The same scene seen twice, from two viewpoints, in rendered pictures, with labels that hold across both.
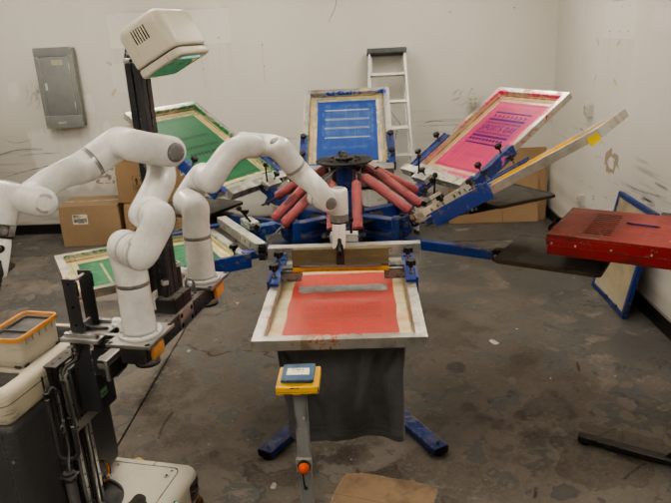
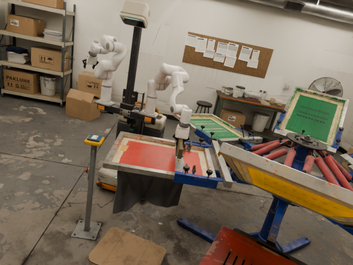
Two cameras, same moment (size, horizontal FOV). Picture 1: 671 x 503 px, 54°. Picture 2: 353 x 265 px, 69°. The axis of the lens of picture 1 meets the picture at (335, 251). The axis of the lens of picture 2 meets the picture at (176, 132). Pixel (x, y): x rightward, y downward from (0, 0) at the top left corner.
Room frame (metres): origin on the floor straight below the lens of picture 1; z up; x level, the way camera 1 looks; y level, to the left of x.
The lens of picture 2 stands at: (2.17, -1.80, 1.88)
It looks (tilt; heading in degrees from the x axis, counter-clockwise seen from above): 21 degrees down; 83
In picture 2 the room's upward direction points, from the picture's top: 12 degrees clockwise
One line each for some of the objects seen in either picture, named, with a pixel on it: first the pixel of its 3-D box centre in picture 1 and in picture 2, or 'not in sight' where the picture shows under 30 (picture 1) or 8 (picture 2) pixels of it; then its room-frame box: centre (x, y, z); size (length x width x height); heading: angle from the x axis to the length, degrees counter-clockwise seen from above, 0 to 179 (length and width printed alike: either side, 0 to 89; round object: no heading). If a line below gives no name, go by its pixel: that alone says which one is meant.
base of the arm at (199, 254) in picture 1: (196, 257); (151, 104); (2.18, 0.49, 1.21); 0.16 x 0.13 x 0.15; 76
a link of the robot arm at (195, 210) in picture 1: (194, 215); (154, 88); (2.18, 0.48, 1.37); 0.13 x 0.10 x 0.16; 28
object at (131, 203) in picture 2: not in sight; (148, 194); (2.27, -0.22, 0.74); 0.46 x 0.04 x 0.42; 177
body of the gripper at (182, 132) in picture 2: (339, 232); (182, 131); (2.44, -0.02, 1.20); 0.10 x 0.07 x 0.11; 177
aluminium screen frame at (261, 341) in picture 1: (341, 297); (163, 155); (2.33, -0.02, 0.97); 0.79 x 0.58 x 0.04; 177
